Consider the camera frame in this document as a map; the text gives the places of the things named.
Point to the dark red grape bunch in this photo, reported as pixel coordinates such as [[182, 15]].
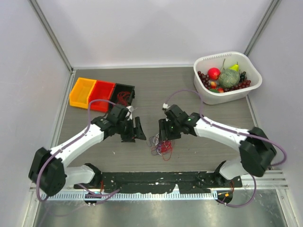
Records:
[[204, 78]]

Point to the small red fruit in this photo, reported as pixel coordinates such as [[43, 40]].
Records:
[[214, 87]]

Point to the white slotted cable duct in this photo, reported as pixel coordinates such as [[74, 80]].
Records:
[[175, 195]]

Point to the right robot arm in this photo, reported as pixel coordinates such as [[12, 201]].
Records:
[[256, 152]]

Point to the black plastic bin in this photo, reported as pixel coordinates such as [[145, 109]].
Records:
[[121, 94]]

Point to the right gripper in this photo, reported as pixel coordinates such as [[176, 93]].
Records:
[[163, 125]]

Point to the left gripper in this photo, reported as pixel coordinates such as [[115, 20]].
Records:
[[135, 132]]

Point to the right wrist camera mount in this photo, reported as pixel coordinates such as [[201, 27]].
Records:
[[165, 106]]

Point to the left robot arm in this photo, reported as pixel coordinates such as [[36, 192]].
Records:
[[50, 169]]

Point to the green melon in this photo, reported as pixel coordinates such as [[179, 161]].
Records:
[[228, 78]]

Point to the white fruit basket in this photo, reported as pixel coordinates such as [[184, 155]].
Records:
[[223, 61]]

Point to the red apple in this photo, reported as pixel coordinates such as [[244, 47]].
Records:
[[214, 73]]

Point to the green pear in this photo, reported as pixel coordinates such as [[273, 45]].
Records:
[[235, 67]]

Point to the yellow plastic bin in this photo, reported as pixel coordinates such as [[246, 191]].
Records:
[[79, 95]]

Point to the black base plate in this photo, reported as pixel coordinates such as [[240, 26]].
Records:
[[161, 182]]

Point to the dark grape bunch right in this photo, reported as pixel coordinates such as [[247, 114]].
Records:
[[241, 85]]

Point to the red plastic bin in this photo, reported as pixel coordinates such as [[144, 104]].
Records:
[[102, 90]]

